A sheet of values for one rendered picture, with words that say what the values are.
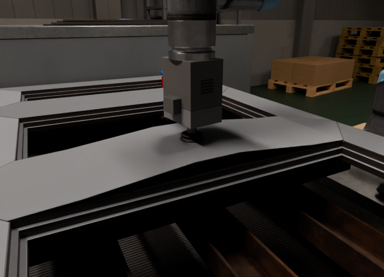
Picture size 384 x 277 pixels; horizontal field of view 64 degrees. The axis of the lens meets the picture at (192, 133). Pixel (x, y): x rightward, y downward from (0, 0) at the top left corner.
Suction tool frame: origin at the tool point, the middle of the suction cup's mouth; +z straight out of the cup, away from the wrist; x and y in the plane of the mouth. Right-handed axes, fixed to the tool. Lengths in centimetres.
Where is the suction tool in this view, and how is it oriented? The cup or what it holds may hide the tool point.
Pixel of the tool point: (192, 144)
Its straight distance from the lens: 54.1
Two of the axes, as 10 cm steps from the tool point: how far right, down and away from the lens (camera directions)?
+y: 5.7, 2.8, -7.7
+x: 8.2, -2.0, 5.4
